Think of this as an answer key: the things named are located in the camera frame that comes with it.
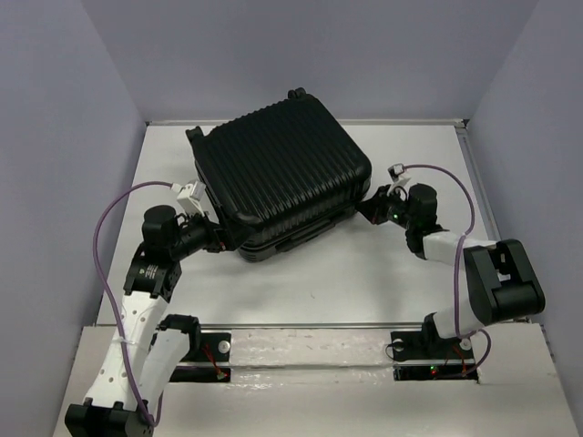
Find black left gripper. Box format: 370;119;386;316
170;204;257;259

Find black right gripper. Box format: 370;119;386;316
353;184;415;230

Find black ribbed hard suitcase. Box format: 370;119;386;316
186;87;373;262

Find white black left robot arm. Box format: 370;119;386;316
65;205;230;436

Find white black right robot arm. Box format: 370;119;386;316
357;184;546;362

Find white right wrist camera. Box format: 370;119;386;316
387;163;411;194

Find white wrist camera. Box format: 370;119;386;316
387;163;411;194
170;180;206;217

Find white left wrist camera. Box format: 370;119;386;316
170;180;206;217

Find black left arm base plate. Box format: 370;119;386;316
169;331;231;383

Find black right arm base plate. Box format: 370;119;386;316
384;330;479;381

